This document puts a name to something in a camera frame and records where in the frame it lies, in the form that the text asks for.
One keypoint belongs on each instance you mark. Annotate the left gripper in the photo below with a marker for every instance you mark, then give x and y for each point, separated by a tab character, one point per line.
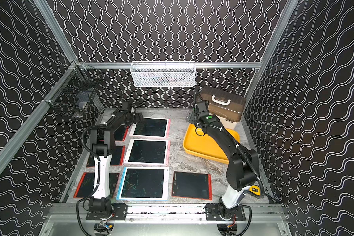
135	118

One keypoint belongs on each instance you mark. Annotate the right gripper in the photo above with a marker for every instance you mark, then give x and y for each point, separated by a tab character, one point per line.
191	120

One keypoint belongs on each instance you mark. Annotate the pink white writing tablet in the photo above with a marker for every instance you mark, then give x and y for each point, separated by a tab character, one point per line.
147	152
151	127

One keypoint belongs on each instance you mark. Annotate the yellow storage tray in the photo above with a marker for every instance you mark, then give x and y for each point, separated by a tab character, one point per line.
203	146

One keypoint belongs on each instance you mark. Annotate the blue white writing tablet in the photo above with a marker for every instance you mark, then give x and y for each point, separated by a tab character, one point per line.
144	184

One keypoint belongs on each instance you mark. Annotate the large red writing tablet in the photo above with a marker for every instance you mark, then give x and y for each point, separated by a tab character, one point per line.
85	186

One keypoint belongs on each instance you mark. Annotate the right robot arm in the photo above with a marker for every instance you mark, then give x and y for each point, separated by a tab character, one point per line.
243	171

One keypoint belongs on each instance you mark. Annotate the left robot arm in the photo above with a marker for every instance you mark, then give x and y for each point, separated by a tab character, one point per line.
102	147

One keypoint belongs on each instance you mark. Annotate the brown white storage case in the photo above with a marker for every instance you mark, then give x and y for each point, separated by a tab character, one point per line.
228	107

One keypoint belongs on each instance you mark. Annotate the yellow tape measure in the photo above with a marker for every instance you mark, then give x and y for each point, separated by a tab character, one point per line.
255	191

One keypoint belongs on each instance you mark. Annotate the black wire wall basket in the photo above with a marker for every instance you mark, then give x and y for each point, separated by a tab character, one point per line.
77	93

